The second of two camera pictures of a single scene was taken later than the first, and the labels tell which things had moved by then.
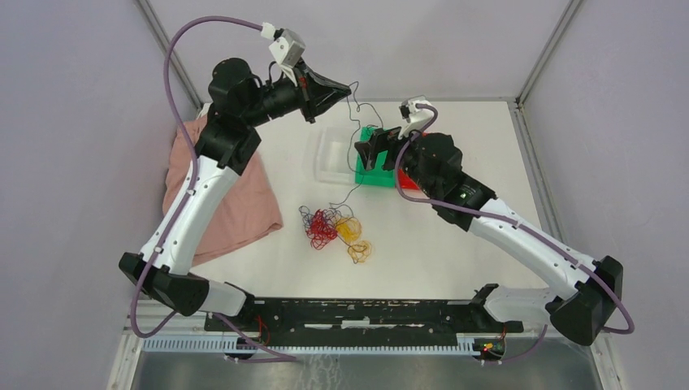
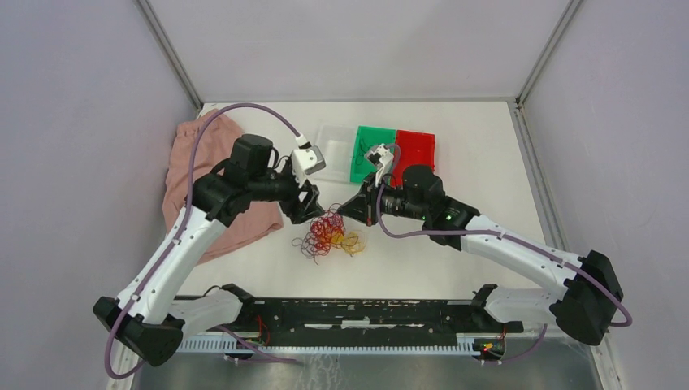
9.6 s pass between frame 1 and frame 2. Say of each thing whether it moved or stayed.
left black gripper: moved
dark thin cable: moved
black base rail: stayed
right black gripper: moved
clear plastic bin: stayed
